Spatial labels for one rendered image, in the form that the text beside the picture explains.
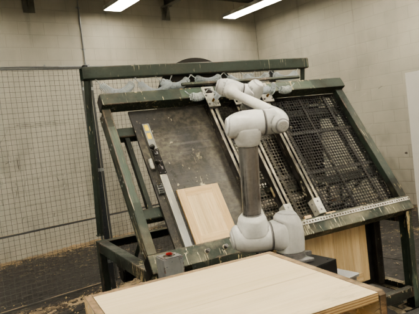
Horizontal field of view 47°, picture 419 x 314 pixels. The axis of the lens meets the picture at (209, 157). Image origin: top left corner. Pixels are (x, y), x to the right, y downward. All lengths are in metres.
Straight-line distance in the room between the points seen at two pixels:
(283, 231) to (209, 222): 0.74
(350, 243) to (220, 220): 1.24
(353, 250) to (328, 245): 0.26
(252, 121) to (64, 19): 6.29
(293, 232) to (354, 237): 1.50
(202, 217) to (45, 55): 5.44
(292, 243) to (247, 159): 0.52
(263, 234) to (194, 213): 0.75
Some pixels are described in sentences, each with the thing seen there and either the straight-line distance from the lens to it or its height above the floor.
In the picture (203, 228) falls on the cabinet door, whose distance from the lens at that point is 3.12.
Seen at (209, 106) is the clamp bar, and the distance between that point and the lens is 3.60.
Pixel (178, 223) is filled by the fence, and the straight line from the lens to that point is 3.05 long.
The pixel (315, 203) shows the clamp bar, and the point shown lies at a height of 0.99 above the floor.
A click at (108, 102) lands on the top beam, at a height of 1.87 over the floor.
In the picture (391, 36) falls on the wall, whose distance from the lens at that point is 8.54.
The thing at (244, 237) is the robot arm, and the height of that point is 1.03.
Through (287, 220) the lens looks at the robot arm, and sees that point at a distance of 2.56.
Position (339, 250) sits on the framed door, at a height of 0.55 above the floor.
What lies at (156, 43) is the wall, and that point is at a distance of 9.04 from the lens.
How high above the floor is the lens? 1.59
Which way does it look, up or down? 3 degrees down
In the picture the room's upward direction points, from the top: 7 degrees counter-clockwise
